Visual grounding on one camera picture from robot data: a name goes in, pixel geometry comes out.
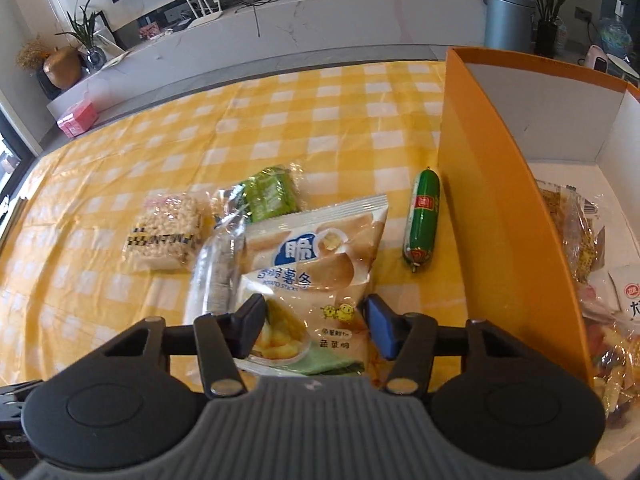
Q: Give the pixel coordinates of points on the dried flowers in dark vase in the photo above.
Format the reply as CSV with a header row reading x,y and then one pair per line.
x,y
32,52

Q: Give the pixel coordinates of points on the white marble media console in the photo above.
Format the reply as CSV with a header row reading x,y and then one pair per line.
x,y
325,25

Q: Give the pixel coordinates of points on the beige potato chips packet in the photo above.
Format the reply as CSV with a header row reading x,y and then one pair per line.
x,y
310,265

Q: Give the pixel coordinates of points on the white snack packet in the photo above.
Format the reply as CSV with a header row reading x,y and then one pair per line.
x,y
627,292

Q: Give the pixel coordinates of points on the gold vase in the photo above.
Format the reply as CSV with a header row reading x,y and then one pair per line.
x,y
62,67

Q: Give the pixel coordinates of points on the clear mixed snack bag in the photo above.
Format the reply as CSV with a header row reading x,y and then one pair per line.
x,y
615,365

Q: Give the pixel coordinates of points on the green sausage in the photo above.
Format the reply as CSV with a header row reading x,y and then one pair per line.
x,y
422,215

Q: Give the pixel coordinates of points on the orange cardboard box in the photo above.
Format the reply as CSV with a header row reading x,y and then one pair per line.
x,y
480,160

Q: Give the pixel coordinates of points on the pink and white heater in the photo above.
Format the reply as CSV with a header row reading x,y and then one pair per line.
x,y
597,57

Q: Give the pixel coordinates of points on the tall potted plant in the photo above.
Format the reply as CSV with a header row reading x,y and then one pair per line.
x,y
547,37

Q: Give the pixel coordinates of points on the pink box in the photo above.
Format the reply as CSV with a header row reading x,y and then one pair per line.
x,y
77,119

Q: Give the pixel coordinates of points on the yellow checked tablecloth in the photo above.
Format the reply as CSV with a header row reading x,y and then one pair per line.
x,y
150,135

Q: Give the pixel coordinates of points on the puffed rice cake packet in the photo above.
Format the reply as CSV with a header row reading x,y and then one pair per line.
x,y
165,225

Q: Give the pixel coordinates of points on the blue water jug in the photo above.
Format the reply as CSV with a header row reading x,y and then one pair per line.
x,y
612,35

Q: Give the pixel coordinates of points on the grey trash can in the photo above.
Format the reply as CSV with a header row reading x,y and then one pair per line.
x,y
507,20

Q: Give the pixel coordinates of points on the clear cookie sleeve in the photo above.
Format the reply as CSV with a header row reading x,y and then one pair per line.
x,y
215,270

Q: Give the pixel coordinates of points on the white round stool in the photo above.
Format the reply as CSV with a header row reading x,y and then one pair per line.
x,y
627,62

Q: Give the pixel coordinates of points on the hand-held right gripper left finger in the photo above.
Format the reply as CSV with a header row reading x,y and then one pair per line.
x,y
250,330

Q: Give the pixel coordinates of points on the green plant in blue vase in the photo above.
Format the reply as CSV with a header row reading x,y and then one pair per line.
x,y
92,60

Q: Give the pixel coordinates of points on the small picture frame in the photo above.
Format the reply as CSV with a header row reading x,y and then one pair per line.
x,y
149,31

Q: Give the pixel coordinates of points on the green snack packet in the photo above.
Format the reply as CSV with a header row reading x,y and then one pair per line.
x,y
270,192

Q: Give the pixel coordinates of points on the white wifi router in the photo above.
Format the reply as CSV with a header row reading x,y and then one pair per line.
x,y
207,17

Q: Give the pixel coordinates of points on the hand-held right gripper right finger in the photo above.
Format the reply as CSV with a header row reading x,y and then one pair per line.
x,y
382,327

